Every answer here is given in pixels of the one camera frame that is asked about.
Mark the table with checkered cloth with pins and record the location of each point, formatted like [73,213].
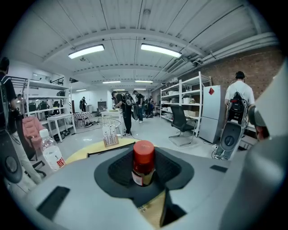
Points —
[82,115]

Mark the pink jacket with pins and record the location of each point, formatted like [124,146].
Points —
[32,130]

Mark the long ceiling light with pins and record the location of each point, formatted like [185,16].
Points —
[144,81]
[111,82]
[86,51]
[160,50]

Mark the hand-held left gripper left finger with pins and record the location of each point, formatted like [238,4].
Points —
[78,191]

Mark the white fridge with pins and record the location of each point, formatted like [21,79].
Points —
[211,112]

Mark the clear water bottle red label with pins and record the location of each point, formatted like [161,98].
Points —
[52,155]

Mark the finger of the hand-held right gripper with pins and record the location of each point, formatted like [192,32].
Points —
[256,116]

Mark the red-capped small bottle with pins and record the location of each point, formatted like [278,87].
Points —
[144,157]

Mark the black cantilever chair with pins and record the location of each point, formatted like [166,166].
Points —
[180,121]

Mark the white metal shelving unit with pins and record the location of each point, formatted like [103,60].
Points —
[180,98]

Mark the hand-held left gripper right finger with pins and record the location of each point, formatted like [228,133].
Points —
[198,179]

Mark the white table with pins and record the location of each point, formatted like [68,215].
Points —
[60,116]
[112,113]

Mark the black red backpack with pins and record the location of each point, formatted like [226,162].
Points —
[237,107]

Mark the white shelf rack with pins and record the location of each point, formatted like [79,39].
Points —
[45,98]

